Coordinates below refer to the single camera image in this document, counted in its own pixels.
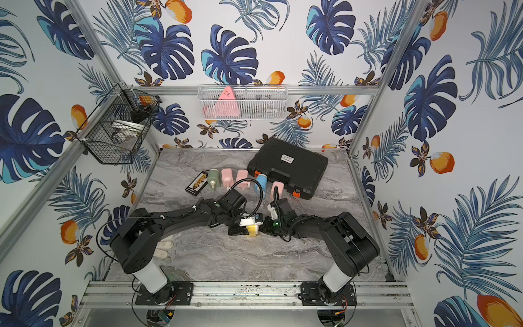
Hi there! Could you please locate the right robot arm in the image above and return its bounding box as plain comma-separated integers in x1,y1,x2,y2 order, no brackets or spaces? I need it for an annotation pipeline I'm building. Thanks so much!
260,199,380,297

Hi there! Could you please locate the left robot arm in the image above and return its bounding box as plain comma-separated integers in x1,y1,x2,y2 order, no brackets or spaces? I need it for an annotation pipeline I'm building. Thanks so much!
109,189,247,294

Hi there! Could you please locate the blue pencil sharpener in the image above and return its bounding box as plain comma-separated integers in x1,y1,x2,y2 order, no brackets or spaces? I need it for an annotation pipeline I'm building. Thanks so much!
255,173,268,198

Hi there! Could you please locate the white wire mesh basket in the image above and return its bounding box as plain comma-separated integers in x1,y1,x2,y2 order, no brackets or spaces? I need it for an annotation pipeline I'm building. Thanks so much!
197,84,289,120

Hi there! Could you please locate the pink pencil sharpener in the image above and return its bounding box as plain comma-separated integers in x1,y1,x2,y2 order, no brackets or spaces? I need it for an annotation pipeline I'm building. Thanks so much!
270,181,285,200
236,169,251,189
221,168,234,190

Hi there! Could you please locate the green pencil sharpener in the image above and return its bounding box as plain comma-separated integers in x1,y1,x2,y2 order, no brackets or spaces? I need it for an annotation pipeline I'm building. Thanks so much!
207,168,220,191

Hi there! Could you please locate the black yellow small box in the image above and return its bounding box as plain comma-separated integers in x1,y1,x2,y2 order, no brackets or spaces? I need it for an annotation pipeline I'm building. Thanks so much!
185,171,208,196

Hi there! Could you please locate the black wire basket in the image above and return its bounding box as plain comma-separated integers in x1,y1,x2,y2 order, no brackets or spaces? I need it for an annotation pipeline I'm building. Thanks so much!
74,84,162,165

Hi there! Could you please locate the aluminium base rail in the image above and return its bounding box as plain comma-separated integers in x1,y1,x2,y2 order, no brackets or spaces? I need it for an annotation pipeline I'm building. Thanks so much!
80,281,414,310

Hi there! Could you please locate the yellow pencil sharpener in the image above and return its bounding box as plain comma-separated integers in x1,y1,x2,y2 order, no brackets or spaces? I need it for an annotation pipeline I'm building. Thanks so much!
246,224,260,237

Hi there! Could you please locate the pink triangular object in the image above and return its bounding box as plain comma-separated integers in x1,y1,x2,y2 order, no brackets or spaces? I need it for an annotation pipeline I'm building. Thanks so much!
212,86,241,118

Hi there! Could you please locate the white work glove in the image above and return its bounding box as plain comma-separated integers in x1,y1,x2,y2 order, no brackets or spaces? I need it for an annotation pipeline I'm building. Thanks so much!
153,236,174,260

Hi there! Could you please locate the black plastic tool case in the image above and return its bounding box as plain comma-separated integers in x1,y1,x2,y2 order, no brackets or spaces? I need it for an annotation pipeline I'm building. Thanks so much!
247,138,328,200

